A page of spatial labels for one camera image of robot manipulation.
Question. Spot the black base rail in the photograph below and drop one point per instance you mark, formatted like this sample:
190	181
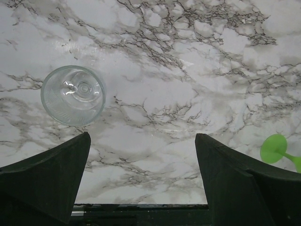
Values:
140	215

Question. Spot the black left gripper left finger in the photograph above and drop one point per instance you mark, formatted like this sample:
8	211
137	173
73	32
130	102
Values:
41	190

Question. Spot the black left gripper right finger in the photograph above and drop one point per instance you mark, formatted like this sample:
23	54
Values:
243	191

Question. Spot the small clear glass left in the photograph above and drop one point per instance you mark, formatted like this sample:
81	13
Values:
74	95

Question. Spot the green plastic goblet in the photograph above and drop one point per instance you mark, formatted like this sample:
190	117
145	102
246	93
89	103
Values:
274	149

